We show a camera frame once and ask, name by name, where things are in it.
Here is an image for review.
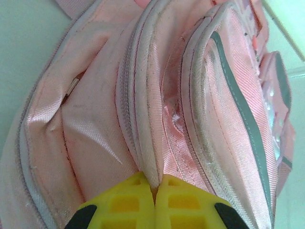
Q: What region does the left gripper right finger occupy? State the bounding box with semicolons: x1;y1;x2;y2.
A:
154;173;250;229

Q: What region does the pink student backpack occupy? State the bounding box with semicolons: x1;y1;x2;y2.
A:
0;0;297;229

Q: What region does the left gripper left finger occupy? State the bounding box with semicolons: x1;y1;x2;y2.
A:
64;171;155;229

